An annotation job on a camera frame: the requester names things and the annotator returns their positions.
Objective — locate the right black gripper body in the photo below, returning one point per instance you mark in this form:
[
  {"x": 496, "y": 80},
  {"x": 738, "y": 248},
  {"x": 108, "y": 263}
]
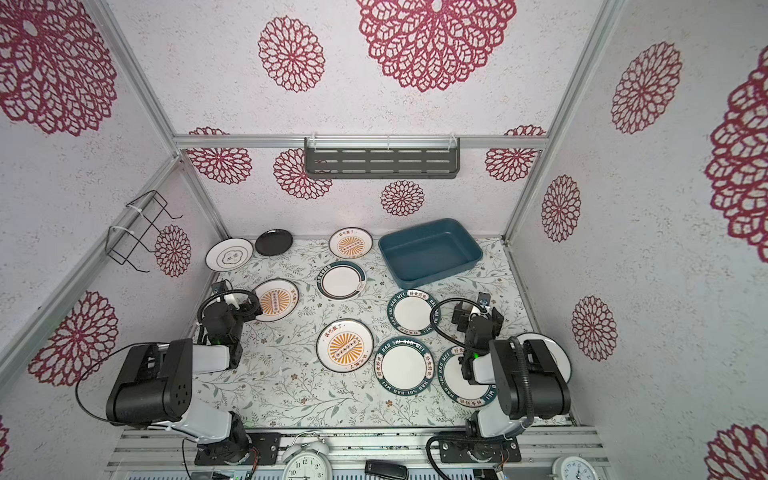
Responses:
[{"x": 472, "y": 318}]

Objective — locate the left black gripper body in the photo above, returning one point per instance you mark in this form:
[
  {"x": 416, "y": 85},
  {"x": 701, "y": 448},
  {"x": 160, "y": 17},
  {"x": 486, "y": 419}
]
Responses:
[{"x": 241, "y": 303}]

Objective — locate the large orange sunburst plate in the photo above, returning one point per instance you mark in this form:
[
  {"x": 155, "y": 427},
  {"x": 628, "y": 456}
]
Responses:
[{"x": 344, "y": 346}]

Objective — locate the white plate green red rim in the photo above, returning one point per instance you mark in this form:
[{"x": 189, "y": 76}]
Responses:
[{"x": 341, "y": 280}]

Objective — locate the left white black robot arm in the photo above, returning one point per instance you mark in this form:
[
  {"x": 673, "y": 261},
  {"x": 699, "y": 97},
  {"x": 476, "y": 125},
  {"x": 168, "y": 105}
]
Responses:
[{"x": 154, "y": 388}]

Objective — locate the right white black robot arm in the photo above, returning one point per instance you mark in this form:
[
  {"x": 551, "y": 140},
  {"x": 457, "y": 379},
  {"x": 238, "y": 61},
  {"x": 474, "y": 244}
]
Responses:
[{"x": 513, "y": 381}]

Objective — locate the teal plastic bin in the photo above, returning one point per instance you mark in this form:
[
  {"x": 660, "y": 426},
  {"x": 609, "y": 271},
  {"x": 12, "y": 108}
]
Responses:
[{"x": 429, "y": 252}]

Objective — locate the white plate brown flower outline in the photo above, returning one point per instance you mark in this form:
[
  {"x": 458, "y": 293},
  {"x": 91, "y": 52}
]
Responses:
[{"x": 229, "y": 254}]

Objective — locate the white plate gold outline right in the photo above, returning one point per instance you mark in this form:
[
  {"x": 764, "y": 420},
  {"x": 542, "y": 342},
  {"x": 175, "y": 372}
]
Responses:
[{"x": 559, "y": 355}]

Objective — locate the small black plate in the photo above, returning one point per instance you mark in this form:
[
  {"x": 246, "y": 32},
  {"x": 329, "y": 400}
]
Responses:
[{"x": 273, "y": 242}]

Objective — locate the small orange sunburst plate back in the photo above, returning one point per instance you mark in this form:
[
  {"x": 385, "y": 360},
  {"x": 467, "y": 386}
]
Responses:
[{"x": 350, "y": 243}]

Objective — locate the white alarm clock centre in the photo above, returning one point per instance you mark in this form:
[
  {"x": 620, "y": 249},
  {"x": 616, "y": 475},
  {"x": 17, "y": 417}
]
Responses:
[{"x": 309, "y": 461}]

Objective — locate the white clock right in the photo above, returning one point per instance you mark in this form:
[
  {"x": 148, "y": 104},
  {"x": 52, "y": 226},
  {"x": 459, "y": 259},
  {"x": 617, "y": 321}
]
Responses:
[{"x": 573, "y": 468}]

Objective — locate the black remote device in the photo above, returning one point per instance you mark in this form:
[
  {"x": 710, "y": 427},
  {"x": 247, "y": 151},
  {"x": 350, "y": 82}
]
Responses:
[{"x": 386, "y": 470}]

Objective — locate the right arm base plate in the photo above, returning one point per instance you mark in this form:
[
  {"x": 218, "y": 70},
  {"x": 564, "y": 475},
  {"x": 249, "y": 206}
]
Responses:
[{"x": 455, "y": 448}]

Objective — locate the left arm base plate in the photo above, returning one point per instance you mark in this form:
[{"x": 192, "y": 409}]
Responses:
[{"x": 264, "y": 450}]

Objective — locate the black wire wall rack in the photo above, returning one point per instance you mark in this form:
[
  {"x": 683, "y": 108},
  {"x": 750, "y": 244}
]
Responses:
[{"x": 147, "y": 209}]

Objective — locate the grey wall shelf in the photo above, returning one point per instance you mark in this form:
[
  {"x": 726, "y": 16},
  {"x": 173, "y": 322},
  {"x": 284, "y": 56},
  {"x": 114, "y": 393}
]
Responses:
[{"x": 387, "y": 159}]

